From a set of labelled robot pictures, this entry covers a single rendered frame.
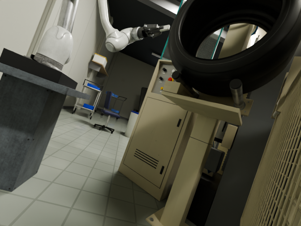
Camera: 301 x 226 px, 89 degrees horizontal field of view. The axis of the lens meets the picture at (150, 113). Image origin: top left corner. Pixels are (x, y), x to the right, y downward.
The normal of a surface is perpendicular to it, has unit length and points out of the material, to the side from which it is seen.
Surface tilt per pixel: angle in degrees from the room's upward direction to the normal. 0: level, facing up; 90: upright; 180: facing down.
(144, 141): 90
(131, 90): 90
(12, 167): 90
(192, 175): 90
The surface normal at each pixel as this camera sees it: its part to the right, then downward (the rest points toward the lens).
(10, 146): 0.17, 0.04
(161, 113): -0.53, -0.22
